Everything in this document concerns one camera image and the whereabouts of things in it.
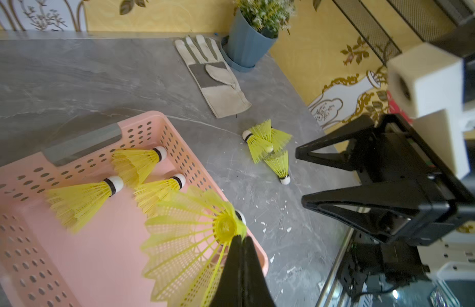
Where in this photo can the pink plastic storage basket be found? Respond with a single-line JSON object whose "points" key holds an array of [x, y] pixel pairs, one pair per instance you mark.
{"points": [[44, 264]]}

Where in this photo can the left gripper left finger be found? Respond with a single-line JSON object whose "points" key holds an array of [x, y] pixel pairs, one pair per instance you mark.
{"points": [[230, 287]]}

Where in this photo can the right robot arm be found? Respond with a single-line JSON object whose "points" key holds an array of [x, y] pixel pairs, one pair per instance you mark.
{"points": [[346, 148]]}

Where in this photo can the yellow shuttlecock four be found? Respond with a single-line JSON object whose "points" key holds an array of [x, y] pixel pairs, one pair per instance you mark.
{"points": [[190, 237]]}

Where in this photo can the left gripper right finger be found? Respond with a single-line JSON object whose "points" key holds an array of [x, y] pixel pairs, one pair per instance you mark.
{"points": [[255, 289]]}

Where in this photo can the yellow shuttlecock seven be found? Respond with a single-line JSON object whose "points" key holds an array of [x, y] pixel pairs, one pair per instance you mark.
{"points": [[279, 163]]}

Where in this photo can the yellow shuttlecock two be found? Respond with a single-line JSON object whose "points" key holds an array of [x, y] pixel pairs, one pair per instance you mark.
{"points": [[135, 165]]}

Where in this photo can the yellow shuttlecock one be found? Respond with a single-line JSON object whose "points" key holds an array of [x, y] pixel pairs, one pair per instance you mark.
{"points": [[76, 205]]}

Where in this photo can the yellow shuttlecock three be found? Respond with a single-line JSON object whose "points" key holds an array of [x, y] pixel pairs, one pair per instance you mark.
{"points": [[148, 195]]}

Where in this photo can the yellow shuttlecock six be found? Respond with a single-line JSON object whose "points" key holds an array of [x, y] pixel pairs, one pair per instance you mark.
{"points": [[278, 138]]}

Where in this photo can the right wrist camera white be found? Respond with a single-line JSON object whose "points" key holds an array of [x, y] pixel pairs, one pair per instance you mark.
{"points": [[426, 82]]}

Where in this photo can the yellow shuttlecock five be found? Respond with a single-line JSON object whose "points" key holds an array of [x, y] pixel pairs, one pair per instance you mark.
{"points": [[259, 148]]}

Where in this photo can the black wire mesh basket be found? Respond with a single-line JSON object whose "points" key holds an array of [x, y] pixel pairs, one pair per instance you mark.
{"points": [[390, 27]]}

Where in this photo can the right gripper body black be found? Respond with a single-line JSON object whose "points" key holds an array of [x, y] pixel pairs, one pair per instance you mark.
{"points": [[397, 152]]}

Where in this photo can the potted plant blue pot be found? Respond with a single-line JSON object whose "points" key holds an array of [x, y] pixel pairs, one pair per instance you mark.
{"points": [[255, 30]]}

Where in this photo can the white grey work glove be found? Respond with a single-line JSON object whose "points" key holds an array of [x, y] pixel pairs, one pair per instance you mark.
{"points": [[215, 79]]}

